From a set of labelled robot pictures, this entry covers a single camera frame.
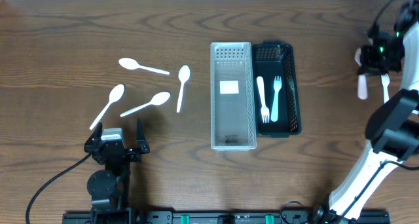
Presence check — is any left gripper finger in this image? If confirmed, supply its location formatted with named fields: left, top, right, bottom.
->
left=136, top=119, right=146, bottom=148
left=85, top=122, right=103, bottom=145

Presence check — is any white fork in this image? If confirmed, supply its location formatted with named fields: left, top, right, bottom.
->
left=381, top=74, right=390, bottom=103
left=270, top=76, right=282, bottom=122

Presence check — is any white spoon group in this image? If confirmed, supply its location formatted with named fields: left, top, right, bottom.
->
left=354, top=48, right=368, bottom=100

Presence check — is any white fork tines down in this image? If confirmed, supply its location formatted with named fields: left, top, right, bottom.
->
left=256, top=76, right=270, bottom=124

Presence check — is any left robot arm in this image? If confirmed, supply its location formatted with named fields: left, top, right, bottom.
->
left=84, top=120, right=150, bottom=223

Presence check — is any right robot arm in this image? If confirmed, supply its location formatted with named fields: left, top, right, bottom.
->
left=310, top=0, right=418, bottom=223

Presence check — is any black plastic basket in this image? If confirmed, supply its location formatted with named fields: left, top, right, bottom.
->
left=252, top=41, right=301, bottom=138

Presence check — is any clear plastic basket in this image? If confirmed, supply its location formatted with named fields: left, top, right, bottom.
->
left=210, top=42, right=257, bottom=151

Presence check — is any left black cable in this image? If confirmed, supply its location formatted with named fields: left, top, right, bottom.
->
left=25, top=153, right=93, bottom=224

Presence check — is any black cable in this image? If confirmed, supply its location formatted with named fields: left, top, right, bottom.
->
left=25, top=153, right=93, bottom=224
left=373, top=0, right=419, bottom=31

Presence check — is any right black cable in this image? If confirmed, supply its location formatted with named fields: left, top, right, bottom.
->
left=373, top=0, right=419, bottom=31

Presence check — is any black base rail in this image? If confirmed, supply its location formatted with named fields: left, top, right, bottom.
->
left=62, top=210, right=391, bottom=224

